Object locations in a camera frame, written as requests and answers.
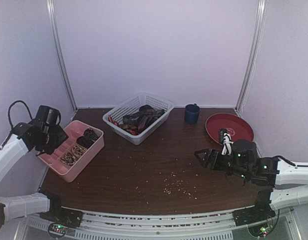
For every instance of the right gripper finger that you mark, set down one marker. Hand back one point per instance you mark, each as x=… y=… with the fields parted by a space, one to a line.
x=206 y=151
x=203 y=158

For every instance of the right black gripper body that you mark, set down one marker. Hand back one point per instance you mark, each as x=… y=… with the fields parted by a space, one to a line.
x=213 y=160

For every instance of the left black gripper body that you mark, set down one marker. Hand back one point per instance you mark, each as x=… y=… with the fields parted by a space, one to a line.
x=54 y=139

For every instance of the paisley patterned tie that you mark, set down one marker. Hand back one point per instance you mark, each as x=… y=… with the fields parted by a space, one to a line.
x=68 y=159

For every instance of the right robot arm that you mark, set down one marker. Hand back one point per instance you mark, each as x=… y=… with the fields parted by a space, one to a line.
x=287 y=180

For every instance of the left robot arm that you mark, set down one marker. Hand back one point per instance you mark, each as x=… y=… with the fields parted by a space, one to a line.
x=44 y=134

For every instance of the dark ties in basket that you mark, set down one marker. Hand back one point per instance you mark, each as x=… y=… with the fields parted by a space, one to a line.
x=138 y=122

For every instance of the rolled patterned tie in organizer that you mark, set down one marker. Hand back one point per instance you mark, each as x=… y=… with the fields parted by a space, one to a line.
x=78 y=151

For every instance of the pink compartment organizer box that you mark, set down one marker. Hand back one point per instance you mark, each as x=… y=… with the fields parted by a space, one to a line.
x=74 y=130

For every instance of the rolled dark tie in organizer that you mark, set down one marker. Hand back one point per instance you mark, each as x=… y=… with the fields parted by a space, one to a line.
x=88 y=138

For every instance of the red round plate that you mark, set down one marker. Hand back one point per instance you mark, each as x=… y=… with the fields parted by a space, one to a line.
x=236 y=127

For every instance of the dark blue mug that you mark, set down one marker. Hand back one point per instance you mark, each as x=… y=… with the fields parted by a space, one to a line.
x=192 y=112

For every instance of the white perforated plastic basket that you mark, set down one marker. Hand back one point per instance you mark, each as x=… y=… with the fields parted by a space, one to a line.
x=132 y=105

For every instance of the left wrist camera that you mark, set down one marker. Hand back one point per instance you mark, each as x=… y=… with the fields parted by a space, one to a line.
x=48 y=116

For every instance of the aluminium front rail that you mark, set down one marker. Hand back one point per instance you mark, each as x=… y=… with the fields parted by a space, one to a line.
x=218 y=225

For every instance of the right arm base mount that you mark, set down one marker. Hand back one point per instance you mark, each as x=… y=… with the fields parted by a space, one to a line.
x=252 y=215

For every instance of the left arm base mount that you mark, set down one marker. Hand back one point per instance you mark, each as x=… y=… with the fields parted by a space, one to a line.
x=64 y=216

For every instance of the left frame post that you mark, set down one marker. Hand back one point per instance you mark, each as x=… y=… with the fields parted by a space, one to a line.
x=59 y=53

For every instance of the frame post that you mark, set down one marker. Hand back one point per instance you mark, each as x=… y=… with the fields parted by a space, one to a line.
x=59 y=53
x=251 y=64

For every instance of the right frame post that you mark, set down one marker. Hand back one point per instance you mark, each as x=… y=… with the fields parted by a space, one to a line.
x=251 y=64

